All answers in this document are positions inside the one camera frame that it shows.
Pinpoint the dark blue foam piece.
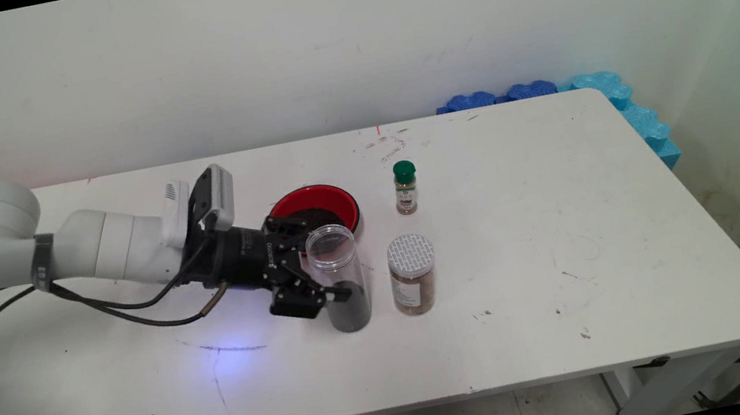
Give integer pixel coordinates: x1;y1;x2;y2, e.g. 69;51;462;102
504;77;559;103
435;88;498;116

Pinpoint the grey arm strap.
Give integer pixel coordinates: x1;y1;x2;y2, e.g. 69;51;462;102
24;231;64;295

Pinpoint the black seed pile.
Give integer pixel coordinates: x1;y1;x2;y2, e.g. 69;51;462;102
286;202;349;242
321;277;374;336

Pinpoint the clear plastic jar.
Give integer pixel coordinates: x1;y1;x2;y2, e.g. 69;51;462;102
303;219;376;339

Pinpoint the green-capped spice bottle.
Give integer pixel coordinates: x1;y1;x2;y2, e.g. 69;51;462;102
389;159;424;217

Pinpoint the white table leg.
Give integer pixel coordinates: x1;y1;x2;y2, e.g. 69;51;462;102
601;347;740;415

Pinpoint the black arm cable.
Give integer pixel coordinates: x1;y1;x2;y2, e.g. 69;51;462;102
0;238;220;333
0;254;237;357

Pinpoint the light blue foam block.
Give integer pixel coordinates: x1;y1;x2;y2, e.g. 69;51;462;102
555;59;684;187

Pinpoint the red bowl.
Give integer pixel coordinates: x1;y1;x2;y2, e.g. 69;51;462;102
262;178;366;256

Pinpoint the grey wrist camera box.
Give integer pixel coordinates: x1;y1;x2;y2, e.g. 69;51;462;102
182;161;242;238

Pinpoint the white-lidded spice jar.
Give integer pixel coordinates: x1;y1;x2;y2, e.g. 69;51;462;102
383;230;445;319

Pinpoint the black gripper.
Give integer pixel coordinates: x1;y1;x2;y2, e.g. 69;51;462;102
176;205;357;340

